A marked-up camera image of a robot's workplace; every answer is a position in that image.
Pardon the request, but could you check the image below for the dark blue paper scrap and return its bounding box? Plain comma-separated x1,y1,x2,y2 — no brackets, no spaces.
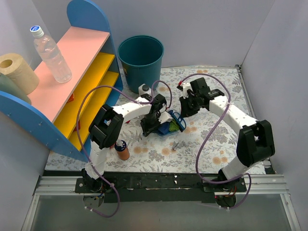
158,122,170,135

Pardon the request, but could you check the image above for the blue plastic dustpan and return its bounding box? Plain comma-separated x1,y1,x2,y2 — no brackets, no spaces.
157,110,186,136

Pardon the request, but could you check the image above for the green paper scrap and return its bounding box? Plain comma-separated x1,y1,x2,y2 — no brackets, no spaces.
169,120,180,132

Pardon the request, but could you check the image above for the blue hand brush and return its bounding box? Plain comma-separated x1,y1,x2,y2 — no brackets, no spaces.
171,112,187,132

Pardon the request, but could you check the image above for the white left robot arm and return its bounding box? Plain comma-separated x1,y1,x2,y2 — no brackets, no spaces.
81,94,171,193

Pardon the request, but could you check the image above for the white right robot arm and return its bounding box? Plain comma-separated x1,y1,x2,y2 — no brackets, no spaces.
177,77,275,191

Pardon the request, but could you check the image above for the orange spray bottle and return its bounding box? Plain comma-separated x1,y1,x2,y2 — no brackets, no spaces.
115,139,130,160

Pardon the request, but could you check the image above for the teal plastic waste bin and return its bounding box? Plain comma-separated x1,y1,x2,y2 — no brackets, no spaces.
118,35,164,93

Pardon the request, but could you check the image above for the blue pink yellow shelf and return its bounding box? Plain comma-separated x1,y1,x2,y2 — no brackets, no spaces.
0,0,123,162

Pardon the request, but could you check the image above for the clear plastic water bottle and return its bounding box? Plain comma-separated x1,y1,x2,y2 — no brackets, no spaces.
30,26,72,83

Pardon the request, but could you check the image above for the grey green roll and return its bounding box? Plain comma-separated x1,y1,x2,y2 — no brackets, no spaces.
0,73,31,104

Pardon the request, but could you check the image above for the beige paper towel roll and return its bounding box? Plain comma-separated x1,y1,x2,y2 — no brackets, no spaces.
0,53,39,95

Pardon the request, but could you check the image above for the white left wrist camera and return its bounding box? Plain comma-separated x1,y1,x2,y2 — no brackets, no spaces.
159,111,173,124

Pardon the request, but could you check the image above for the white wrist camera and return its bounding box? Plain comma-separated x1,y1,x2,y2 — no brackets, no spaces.
177,82,192,99
159,111,173,124

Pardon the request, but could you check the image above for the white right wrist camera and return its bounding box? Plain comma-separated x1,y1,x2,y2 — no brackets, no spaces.
177,82,192,99

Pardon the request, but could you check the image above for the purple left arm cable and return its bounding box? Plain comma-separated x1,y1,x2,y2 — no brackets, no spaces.
76,80,173,218

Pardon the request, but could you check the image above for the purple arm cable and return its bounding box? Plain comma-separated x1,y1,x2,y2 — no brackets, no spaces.
179,73,253,210
76,80,173,218

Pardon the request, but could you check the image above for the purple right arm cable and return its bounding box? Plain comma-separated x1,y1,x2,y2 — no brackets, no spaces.
179,73,253,210

